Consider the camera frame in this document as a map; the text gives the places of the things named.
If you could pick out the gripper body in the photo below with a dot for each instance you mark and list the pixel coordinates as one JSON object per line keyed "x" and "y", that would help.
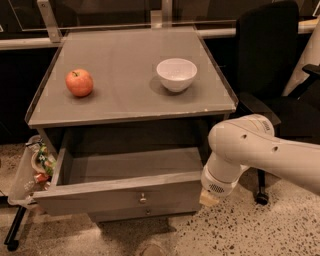
{"x": 214, "y": 185}

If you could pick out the grey top drawer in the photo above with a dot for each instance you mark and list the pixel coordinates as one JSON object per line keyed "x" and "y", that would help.
{"x": 98, "y": 183}

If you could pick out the grey drawer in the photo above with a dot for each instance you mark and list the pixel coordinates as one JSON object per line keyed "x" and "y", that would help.
{"x": 98, "y": 183}
{"x": 142, "y": 212}

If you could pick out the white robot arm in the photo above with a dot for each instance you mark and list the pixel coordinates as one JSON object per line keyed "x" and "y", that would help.
{"x": 220, "y": 174}

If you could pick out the grey middle drawer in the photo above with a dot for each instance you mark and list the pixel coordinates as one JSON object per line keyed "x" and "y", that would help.
{"x": 142, "y": 212}

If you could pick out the grey drawer cabinet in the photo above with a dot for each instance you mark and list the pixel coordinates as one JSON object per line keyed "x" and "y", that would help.
{"x": 123, "y": 65}

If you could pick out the white ceramic bowl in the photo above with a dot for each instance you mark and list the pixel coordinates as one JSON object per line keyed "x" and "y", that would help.
{"x": 176, "y": 74}

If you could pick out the black office chair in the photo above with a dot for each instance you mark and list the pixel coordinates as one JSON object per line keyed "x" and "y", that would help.
{"x": 281, "y": 133}

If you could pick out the red apple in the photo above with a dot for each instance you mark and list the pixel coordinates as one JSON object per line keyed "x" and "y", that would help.
{"x": 79, "y": 82}

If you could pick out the clear plastic snack bin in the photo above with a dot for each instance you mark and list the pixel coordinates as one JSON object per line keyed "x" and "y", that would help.
{"x": 34, "y": 173}

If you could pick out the black cart leg with wheel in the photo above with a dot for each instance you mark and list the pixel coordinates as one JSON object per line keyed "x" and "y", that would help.
{"x": 10, "y": 241}

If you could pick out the metal rail with brackets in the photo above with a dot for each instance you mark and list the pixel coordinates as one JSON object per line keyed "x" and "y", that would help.
{"x": 43, "y": 23}

